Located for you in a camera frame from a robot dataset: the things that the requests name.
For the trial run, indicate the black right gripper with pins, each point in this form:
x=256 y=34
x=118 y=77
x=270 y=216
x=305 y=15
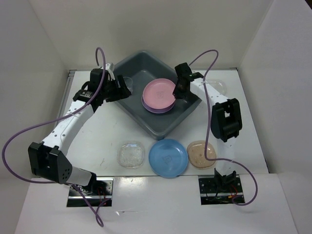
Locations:
x=177 y=94

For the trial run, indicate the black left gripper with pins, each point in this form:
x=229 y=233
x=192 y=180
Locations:
x=121 y=92

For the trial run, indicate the clear plastic cup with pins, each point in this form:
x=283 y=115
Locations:
x=129 y=83

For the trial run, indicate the pink plastic plate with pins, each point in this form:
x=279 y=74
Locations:
x=158 y=94

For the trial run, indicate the purple plastic plate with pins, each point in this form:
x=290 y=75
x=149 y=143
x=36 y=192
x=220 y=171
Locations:
x=156 y=111

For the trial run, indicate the clear textured square dish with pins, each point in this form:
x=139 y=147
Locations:
x=131 y=154

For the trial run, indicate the blue plastic plate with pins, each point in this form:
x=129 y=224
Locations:
x=168 y=158

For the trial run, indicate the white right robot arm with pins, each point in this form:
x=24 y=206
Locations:
x=224 y=117

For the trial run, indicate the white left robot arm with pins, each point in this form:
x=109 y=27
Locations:
x=48 y=158

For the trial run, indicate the grey plastic bin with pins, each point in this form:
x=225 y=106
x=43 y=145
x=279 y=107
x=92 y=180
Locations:
x=143 y=67

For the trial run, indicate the amber square plastic dish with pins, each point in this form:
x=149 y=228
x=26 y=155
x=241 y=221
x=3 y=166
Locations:
x=196 y=155

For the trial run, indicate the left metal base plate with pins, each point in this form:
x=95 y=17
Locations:
x=102 y=192

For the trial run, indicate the metal base plate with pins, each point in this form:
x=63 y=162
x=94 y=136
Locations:
x=102 y=192
x=210 y=194

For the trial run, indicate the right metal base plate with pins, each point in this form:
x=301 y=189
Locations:
x=210 y=194

